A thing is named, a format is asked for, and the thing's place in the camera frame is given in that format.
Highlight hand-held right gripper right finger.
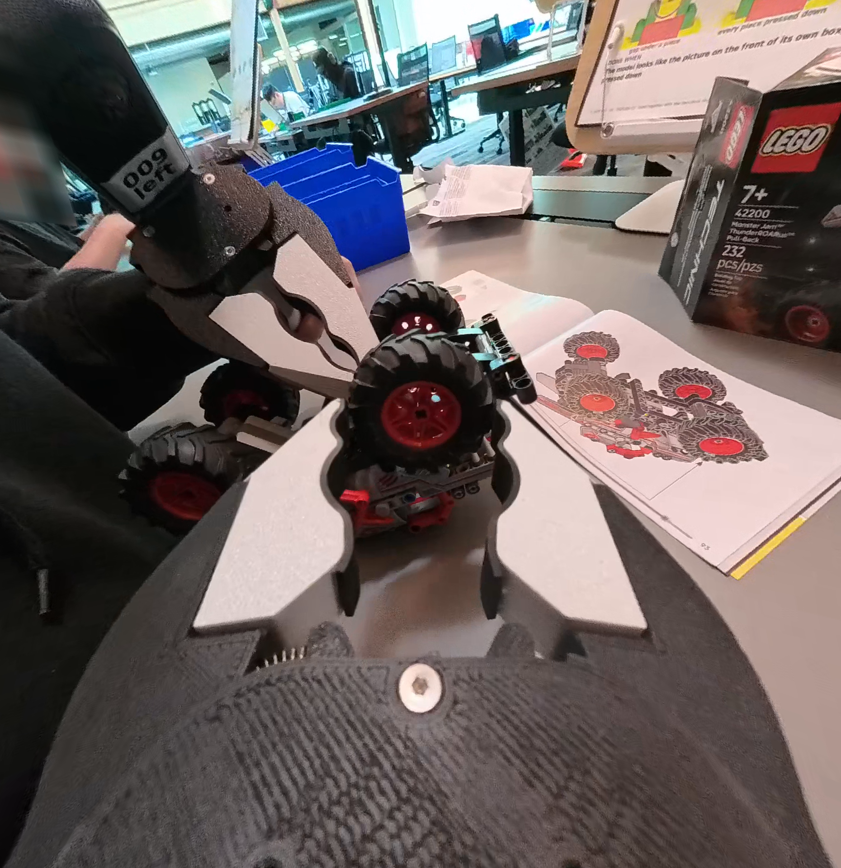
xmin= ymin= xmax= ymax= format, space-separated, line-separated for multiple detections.
xmin=480 ymin=403 xmax=649 ymax=660

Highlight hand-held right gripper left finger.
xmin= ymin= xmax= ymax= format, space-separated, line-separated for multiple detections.
xmin=191 ymin=399 xmax=362 ymax=662

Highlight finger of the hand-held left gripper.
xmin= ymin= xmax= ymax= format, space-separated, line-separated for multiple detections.
xmin=271 ymin=232 xmax=382 ymax=362
xmin=209 ymin=268 xmax=358 ymax=401

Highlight toy monster truck red wheels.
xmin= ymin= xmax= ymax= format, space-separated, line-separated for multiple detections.
xmin=118 ymin=278 xmax=540 ymax=540

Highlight person's left forearm black sleeve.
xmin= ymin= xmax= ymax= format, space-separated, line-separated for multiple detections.
xmin=0 ymin=268 xmax=216 ymax=436

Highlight grey desk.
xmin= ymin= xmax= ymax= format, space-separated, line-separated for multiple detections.
xmin=131 ymin=170 xmax=841 ymax=868

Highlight person's left hand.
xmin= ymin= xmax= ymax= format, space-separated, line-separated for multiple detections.
xmin=288 ymin=303 xmax=330 ymax=344

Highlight blue plastic parts bin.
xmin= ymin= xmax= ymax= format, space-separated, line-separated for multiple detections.
xmin=247 ymin=141 xmax=412 ymax=274

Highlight white board on stand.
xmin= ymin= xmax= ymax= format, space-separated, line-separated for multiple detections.
xmin=227 ymin=0 xmax=276 ymax=168

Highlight open building instruction booklet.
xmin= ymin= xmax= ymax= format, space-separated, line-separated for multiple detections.
xmin=437 ymin=270 xmax=841 ymax=580

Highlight white printed paper bag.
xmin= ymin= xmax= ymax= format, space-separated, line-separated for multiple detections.
xmin=414 ymin=161 xmax=534 ymax=225

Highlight wooden office table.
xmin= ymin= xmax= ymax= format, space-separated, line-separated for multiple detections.
xmin=285 ymin=81 xmax=432 ymax=172
xmin=448 ymin=51 xmax=586 ymax=168

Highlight black office chair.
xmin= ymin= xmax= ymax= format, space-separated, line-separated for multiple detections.
xmin=467 ymin=15 xmax=511 ymax=154
xmin=396 ymin=44 xmax=443 ymax=145

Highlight grey flat tray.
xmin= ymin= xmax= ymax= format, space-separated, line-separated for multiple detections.
xmin=529 ymin=175 xmax=672 ymax=222

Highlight white stand base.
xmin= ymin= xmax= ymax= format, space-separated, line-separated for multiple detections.
xmin=614 ymin=179 xmax=697 ymax=236

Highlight black toy set box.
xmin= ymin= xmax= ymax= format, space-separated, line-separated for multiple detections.
xmin=658 ymin=47 xmax=841 ymax=355

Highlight wooden board with printed sheet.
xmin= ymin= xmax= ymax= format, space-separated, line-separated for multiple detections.
xmin=566 ymin=0 xmax=841 ymax=158

